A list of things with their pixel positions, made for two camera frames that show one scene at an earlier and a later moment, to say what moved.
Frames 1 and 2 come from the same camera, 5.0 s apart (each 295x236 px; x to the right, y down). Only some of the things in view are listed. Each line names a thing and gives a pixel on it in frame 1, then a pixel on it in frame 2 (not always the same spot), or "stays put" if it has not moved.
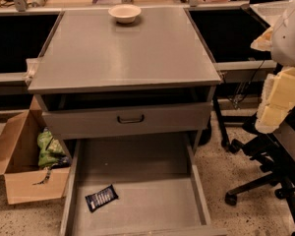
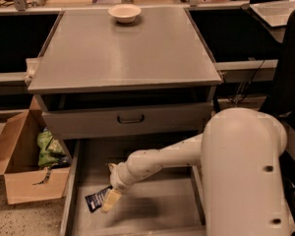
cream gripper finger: [265, 41] to [112, 166]
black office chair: [281, 155] stays put
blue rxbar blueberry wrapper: [98, 199] stays put
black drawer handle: [131, 121] stays put
